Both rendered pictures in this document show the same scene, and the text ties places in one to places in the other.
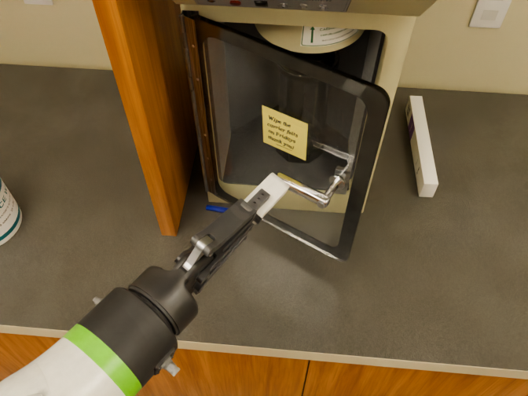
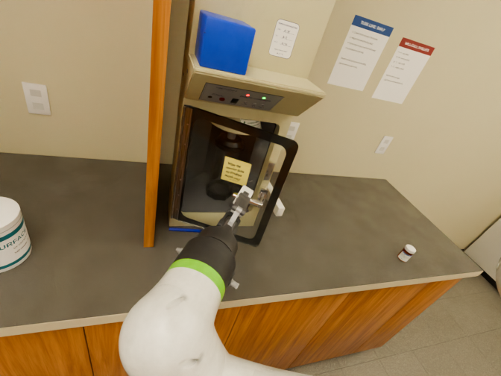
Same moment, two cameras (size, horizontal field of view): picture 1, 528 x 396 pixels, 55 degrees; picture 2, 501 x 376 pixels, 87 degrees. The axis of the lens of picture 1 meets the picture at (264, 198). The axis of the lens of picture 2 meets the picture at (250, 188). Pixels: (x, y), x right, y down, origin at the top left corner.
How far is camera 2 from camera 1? 0.29 m
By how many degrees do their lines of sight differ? 29
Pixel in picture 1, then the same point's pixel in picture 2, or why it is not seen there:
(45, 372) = (177, 285)
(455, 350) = (315, 283)
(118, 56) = (154, 121)
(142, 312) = (220, 245)
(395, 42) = (282, 130)
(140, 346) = (224, 265)
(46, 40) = (39, 138)
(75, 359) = (193, 275)
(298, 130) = (244, 168)
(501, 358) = (335, 283)
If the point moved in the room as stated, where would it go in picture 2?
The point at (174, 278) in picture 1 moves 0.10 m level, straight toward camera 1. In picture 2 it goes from (227, 229) to (265, 271)
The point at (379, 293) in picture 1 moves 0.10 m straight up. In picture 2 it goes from (273, 262) to (282, 243)
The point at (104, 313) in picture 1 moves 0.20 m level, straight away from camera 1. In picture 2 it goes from (197, 248) to (110, 185)
